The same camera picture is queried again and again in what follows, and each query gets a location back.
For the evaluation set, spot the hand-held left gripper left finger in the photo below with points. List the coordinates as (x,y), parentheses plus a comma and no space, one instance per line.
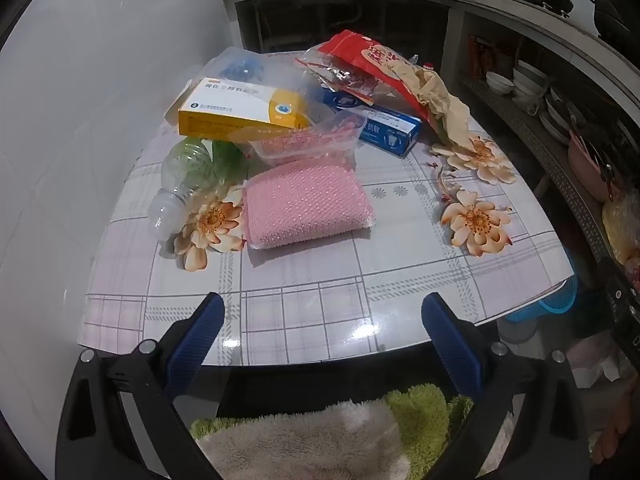
(197,345)

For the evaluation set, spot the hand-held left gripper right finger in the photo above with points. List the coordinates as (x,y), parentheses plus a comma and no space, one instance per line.
(450,347)

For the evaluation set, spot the blue plastic basket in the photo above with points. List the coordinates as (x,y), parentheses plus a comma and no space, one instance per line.
(555,302)

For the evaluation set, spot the green plastic bottle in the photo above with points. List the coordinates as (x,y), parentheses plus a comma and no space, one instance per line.
(190,165)

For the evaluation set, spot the blue toothpaste box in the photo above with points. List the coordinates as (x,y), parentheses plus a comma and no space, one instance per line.
(390,130)

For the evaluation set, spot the beige paper bag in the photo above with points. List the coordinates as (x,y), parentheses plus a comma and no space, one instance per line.
(445,105)

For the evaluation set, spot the blue plastic bag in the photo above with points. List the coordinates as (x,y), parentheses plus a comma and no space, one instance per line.
(245,67)

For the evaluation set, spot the red and clear snack bag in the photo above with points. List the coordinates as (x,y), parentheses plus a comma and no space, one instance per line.
(350,55)

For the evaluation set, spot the person's right hand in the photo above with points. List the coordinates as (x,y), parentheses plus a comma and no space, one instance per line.
(617,435)

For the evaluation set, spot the yellow plastic bag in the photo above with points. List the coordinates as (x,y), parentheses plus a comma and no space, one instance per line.
(622,230)

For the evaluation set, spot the fluffy beige and green cloth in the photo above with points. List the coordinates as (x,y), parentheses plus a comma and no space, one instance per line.
(300,440)

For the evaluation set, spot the pink plastic basin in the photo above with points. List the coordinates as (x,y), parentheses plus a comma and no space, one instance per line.
(592,175)

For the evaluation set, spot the pink scrubbing sponge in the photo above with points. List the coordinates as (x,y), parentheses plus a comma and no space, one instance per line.
(305,205)

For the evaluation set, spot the clear bag with pink print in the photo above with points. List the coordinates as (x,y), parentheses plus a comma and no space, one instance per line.
(305,142)

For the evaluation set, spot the yellow medicine box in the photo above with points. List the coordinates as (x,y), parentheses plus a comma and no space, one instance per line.
(235,110)

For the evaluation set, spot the stack of bowls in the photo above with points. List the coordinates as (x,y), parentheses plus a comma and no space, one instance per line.
(530,80)

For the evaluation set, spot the white bowl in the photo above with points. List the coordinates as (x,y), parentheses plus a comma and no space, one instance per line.
(500,84)

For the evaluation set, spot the red food packets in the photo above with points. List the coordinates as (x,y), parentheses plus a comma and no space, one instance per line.
(480,57)

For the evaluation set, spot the black pan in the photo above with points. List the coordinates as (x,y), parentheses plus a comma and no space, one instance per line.
(607,15)

